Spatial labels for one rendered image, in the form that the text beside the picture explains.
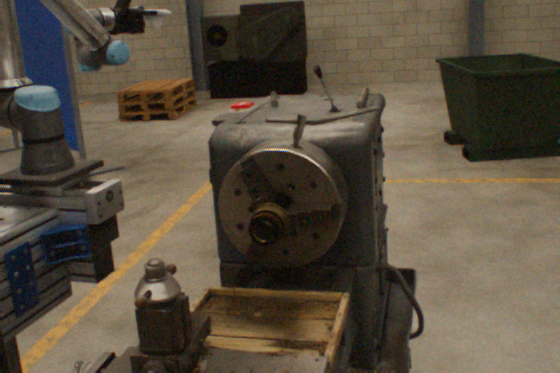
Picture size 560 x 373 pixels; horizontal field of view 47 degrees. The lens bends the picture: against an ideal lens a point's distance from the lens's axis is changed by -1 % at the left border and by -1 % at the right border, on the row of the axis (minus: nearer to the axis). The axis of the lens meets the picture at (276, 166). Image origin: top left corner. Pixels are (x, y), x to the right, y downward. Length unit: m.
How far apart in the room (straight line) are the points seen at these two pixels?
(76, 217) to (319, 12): 9.91
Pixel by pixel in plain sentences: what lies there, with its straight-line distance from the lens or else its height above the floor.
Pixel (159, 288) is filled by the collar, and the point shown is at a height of 1.14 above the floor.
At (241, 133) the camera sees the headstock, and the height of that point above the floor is 1.24.
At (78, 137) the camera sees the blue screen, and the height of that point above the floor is 0.41.
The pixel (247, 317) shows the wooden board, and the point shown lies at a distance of 1.52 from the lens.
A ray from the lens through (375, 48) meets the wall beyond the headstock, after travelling 11.46.
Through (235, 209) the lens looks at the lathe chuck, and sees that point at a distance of 1.63.
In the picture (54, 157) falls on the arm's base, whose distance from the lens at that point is 1.88.
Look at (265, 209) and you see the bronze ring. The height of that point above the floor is 1.12.
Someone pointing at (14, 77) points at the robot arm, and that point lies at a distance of 1.99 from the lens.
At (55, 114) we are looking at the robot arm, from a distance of 1.88.
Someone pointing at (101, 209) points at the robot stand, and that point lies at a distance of 1.82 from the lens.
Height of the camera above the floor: 1.59
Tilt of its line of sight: 15 degrees down
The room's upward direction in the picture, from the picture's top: 4 degrees counter-clockwise
